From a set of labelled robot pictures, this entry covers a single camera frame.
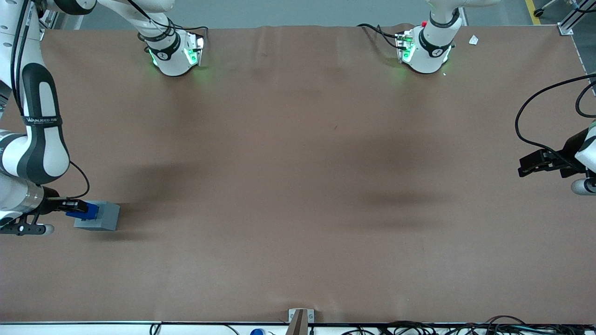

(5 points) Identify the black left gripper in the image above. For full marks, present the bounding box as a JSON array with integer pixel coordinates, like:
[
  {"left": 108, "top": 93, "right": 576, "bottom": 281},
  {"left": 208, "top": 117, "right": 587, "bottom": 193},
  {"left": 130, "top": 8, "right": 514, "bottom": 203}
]
[{"left": 518, "top": 129, "right": 589, "bottom": 179}]

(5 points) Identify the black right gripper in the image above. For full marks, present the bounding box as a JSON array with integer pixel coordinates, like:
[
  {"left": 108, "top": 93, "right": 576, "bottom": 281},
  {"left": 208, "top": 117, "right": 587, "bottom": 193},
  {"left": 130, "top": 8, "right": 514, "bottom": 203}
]
[{"left": 43, "top": 186, "right": 88, "bottom": 215}]

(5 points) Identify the blue plastic part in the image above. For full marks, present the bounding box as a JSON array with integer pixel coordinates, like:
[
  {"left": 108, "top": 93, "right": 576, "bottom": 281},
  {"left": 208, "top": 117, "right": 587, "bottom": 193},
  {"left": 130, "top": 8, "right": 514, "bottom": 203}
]
[{"left": 66, "top": 201, "right": 100, "bottom": 221}]

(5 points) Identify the gray square base block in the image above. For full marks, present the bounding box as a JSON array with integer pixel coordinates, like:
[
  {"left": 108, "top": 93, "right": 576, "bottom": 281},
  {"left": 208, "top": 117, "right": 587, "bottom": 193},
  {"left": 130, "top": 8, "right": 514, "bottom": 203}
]
[{"left": 74, "top": 201, "right": 121, "bottom": 231}]

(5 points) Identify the black caster leg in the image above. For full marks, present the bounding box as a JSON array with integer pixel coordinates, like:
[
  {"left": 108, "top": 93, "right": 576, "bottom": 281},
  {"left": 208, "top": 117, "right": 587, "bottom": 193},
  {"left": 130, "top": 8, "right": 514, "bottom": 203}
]
[{"left": 533, "top": 0, "right": 562, "bottom": 18}]

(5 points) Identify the brown table cover sheet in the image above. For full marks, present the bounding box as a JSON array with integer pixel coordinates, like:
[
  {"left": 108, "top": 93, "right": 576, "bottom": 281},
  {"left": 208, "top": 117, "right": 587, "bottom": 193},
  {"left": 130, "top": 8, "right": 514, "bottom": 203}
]
[{"left": 0, "top": 23, "right": 596, "bottom": 324}]

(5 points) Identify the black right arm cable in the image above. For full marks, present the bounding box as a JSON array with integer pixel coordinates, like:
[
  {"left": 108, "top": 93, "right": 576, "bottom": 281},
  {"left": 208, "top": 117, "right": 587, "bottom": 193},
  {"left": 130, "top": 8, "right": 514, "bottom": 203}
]
[{"left": 10, "top": 0, "right": 90, "bottom": 201}]

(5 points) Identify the long black left arm cable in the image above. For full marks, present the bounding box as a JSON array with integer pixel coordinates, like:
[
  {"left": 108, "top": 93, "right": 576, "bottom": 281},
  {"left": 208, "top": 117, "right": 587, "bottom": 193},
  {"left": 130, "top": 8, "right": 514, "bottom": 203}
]
[{"left": 515, "top": 74, "right": 596, "bottom": 161}]

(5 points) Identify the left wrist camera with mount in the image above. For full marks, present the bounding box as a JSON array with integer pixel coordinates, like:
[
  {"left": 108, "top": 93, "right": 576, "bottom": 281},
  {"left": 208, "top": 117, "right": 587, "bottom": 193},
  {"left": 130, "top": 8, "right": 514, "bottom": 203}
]
[{"left": 571, "top": 172, "right": 596, "bottom": 196}]

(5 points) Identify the short black cable loop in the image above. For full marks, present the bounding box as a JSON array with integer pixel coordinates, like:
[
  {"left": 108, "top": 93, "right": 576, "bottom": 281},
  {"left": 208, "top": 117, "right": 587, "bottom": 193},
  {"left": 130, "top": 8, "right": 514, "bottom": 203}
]
[{"left": 576, "top": 80, "right": 596, "bottom": 118}]

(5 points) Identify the aluminium frame profile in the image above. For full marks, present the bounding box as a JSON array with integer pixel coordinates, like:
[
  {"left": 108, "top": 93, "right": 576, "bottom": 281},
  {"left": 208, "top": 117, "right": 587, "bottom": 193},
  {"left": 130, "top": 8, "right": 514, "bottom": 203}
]
[
  {"left": 557, "top": 0, "right": 596, "bottom": 36},
  {"left": 38, "top": 8, "right": 63, "bottom": 31}
]

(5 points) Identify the black cable bundle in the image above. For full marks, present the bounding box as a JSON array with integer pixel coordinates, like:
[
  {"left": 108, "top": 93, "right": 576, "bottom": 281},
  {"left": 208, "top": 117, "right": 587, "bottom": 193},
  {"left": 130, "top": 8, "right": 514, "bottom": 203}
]
[{"left": 340, "top": 315, "right": 596, "bottom": 335}]

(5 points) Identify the black right base cable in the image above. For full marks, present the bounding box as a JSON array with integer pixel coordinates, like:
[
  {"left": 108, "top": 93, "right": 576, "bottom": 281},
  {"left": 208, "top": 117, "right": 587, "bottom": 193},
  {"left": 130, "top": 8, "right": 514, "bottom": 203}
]
[{"left": 127, "top": 0, "right": 209, "bottom": 38}]

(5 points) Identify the black base cable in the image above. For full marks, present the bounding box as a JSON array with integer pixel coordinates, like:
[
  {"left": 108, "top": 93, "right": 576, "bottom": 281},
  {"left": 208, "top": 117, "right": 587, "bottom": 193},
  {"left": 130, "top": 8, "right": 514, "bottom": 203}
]
[
  {"left": 127, "top": 0, "right": 209, "bottom": 38},
  {"left": 357, "top": 23, "right": 402, "bottom": 50}
]

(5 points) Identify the black left base cable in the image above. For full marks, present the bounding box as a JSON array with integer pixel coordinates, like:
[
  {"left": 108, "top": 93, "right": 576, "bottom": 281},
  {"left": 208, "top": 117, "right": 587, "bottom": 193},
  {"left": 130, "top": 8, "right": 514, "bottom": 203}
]
[{"left": 357, "top": 23, "right": 402, "bottom": 50}]

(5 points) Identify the silver metal mounting bracket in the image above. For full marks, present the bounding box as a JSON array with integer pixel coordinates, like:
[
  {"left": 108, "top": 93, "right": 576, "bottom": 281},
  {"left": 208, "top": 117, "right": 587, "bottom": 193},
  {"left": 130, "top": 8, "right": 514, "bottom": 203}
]
[{"left": 288, "top": 308, "right": 315, "bottom": 324}]

